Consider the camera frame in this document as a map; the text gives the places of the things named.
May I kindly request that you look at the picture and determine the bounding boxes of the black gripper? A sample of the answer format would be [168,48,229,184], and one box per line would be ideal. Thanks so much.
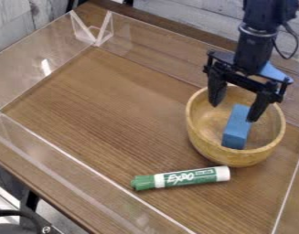
[203,50,292,122]

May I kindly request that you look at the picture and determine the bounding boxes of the blue rectangular block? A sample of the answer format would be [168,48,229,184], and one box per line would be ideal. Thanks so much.
[220,104,251,150]

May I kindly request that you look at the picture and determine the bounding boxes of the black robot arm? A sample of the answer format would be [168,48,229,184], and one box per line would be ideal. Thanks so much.
[203,0,299,122]

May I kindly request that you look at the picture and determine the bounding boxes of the brown wooden bowl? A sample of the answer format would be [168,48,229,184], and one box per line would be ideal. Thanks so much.
[185,86,285,167]

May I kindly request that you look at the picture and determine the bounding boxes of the green Expo marker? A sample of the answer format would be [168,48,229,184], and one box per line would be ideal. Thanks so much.
[130,165,231,191]

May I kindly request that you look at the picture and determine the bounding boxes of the clear acrylic tray walls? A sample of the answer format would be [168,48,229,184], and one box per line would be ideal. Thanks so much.
[0,5,299,234]

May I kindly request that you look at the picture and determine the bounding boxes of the black equipment bottom left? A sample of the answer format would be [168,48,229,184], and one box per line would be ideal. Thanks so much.
[0,209,64,234]

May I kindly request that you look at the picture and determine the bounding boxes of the black cable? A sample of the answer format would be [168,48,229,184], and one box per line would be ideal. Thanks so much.
[272,22,299,60]

